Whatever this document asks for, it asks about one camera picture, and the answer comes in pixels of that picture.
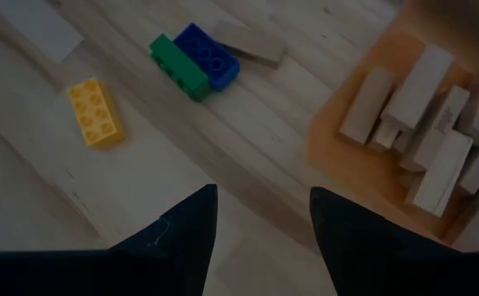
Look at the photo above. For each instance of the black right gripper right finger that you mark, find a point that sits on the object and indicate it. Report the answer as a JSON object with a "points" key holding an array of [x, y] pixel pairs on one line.
{"points": [[366, 255]]}

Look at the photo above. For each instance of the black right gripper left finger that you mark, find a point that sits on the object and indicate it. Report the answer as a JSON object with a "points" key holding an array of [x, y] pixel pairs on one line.
{"points": [[169, 255]]}

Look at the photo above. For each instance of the peach plastic bin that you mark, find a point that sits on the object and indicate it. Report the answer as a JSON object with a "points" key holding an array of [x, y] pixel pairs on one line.
{"points": [[346, 164]]}

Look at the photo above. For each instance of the yellow long toy brick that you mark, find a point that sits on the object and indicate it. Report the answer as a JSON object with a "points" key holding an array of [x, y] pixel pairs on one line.
{"points": [[95, 113]]}

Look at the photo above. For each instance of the green long toy brick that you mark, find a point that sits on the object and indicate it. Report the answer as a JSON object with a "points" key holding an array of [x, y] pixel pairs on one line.
{"points": [[179, 67]]}

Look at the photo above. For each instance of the blue long toy brick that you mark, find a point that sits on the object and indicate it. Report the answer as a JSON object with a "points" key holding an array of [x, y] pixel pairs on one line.
{"points": [[208, 55]]}

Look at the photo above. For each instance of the printed wooden block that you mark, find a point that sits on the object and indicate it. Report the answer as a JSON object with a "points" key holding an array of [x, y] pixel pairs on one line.
{"points": [[38, 26]]}

